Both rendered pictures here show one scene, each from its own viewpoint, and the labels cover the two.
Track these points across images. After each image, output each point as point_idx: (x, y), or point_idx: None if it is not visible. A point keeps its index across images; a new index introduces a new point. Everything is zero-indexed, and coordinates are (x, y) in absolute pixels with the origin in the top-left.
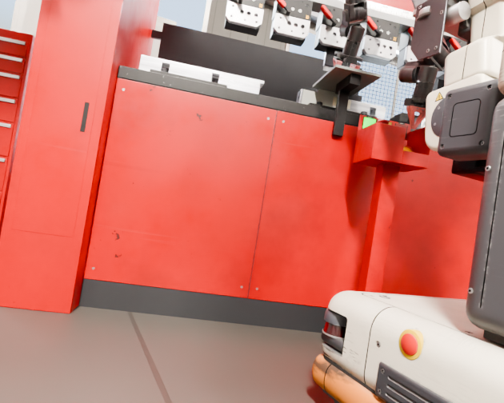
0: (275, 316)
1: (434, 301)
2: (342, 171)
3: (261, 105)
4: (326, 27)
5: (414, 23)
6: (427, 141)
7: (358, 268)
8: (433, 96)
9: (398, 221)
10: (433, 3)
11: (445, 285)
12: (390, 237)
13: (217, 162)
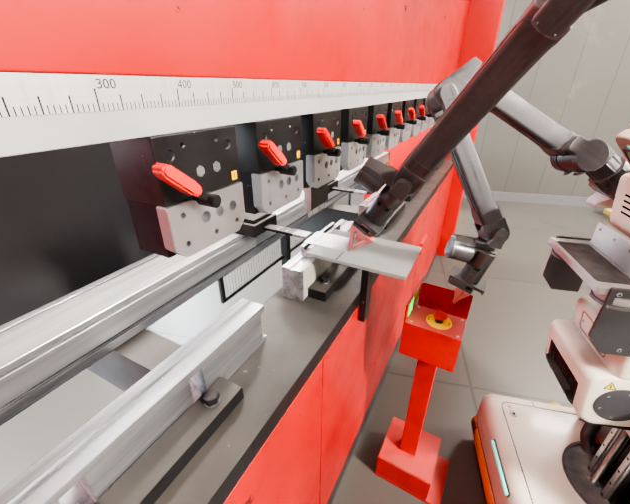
0: (333, 493)
1: (541, 483)
2: (362, 340)
3: (309, 376)
4: (318, 159)
5: (375, 99)
6: (584, 416)
7: (366, 391)
8: (601, 383)
9: (382, 330)
10: None
11: (392, 337)
12: (378, 347)
13: (281, 498)
